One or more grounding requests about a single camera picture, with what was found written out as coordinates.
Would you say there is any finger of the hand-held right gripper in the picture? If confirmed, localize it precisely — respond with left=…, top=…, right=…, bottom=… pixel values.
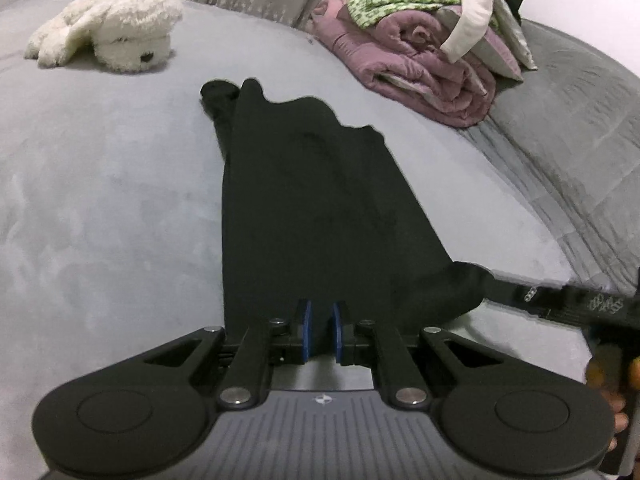
left=482, top=277, right=590, bottom=330

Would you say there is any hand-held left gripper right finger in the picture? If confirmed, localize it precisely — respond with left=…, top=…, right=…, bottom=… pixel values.
left=330, top=301, right=506, bottom=407

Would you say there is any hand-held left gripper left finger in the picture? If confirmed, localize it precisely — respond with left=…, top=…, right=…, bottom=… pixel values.
left=142, top=300, right=313, bottom=407

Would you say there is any black garment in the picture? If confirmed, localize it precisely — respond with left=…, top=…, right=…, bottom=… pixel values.
left=200, top=77, right=496, bottom=348

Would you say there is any person's right hand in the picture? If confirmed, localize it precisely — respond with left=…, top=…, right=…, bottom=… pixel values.
left=607, top=392, right=631, bottom=436

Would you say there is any grey quilted blanket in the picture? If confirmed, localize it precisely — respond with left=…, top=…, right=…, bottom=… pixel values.
left=460, top=20, right=640, bottom=296

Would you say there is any grey velvet bed cover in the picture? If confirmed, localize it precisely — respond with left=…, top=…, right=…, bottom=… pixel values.
left=0, top=0, right=596, bottom=411

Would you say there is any white satin cloth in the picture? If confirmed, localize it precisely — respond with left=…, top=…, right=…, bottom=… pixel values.
left=440, top=2, right=540, bottom=81

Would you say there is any pink quilt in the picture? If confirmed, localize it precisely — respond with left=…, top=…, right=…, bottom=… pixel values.
left=310, top=0, right=523, bottom=127

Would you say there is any cream cloth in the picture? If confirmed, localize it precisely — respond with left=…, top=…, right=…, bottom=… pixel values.
left=440, top=0, right=511, bottom=63

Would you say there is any white plush dog toy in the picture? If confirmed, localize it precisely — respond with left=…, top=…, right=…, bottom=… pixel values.
left=24, top=0, right=185, bottom=73

